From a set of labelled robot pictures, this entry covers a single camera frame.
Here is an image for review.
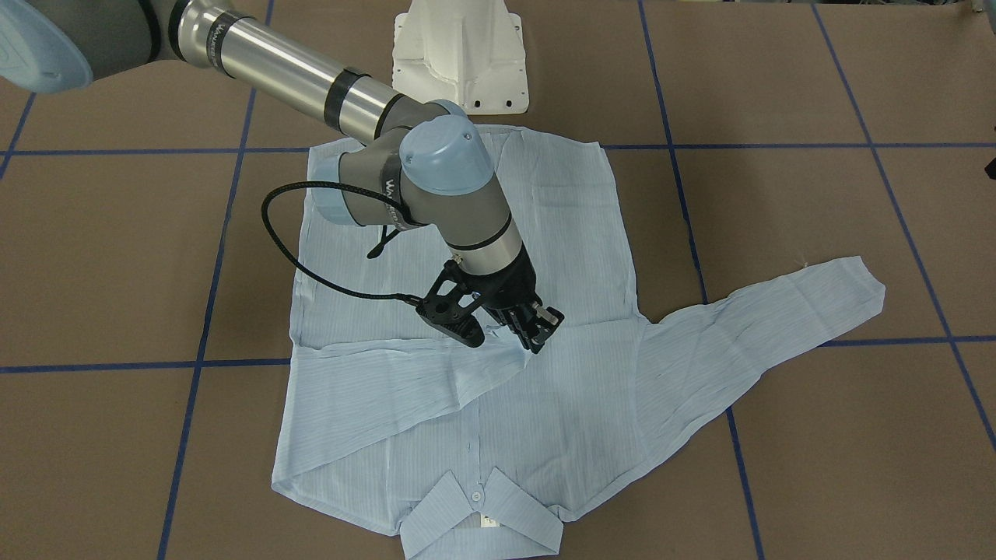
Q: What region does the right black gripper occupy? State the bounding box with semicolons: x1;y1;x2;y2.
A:
481;247;565;354

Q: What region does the light blue button-up shirt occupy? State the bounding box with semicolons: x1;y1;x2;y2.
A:
272;125;886;559

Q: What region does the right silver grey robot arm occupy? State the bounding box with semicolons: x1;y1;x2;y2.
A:
1;1;563;353

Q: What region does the brown paper table cover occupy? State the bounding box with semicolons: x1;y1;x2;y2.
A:
1;1;995;559

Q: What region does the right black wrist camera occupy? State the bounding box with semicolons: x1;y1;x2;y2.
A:
414;260;485;348

